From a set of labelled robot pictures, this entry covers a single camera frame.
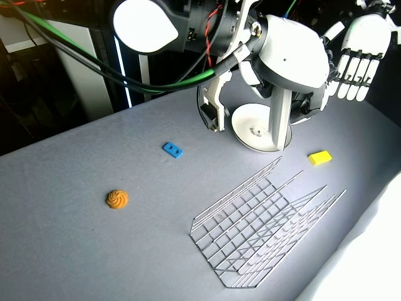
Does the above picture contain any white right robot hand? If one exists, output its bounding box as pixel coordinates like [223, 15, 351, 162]
[238, 14, 341, 151]

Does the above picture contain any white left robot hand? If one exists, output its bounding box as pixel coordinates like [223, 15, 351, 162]
[322, 12, 393, 102]

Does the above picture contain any yellow rectangular block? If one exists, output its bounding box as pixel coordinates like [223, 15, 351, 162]
[308, 150, 333, 166]

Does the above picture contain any blue block with two holes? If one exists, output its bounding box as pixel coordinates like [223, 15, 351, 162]
[162, 142, 184, 160]

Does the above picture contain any orange swirl cookie toy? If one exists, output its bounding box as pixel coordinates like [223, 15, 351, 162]
[105, 189, 130, 210]

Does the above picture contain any green cable with blue plug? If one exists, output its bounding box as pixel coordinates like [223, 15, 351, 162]
[281, 0, 298, 18]

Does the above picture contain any thick black cable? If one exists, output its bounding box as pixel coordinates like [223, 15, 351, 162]
[0, 0, 239, 94]

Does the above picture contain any red black twisted wire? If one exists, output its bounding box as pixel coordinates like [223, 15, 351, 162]
[203, 2, 226, 68]

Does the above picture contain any green cable with black sleeve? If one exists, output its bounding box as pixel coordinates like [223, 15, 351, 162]
[6, 0, 234, 95]

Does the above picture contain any silver wire rack shelf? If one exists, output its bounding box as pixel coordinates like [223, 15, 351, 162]
[189, 156, 348, 288]

